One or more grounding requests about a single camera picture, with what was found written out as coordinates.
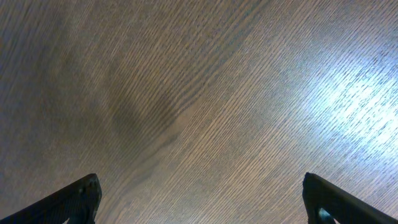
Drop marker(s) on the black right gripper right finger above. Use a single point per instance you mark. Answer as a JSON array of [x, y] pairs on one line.
[[327, 203]]

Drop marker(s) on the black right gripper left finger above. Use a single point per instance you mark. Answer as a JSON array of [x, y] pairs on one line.
[[75, 203]]

